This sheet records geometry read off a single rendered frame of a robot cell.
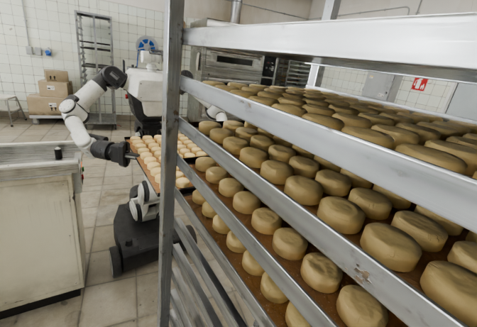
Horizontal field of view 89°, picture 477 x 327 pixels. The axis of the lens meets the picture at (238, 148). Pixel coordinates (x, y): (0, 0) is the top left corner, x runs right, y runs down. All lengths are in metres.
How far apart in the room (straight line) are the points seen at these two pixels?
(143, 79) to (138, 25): 3.88
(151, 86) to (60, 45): 4.02
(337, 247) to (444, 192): 0.10
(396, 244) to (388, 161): 0.10
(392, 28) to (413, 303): 0.20
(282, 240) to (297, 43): 0.26
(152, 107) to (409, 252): 1.45
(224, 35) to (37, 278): 1.65
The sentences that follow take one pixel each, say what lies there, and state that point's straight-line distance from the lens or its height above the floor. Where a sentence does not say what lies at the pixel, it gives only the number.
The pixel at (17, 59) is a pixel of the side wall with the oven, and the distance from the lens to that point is 5.63.
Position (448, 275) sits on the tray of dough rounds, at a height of 1.33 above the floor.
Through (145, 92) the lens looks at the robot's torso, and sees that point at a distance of 1.53.
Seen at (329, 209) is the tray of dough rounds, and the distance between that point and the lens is 0.30.
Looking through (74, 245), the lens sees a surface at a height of 0.41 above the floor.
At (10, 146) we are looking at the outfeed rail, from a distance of 1.75.
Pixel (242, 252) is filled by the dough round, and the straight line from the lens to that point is 0.50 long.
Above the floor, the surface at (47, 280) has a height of 0.21.
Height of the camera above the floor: 1.47
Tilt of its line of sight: 20 degrees down
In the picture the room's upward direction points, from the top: 8 degrees clockwise
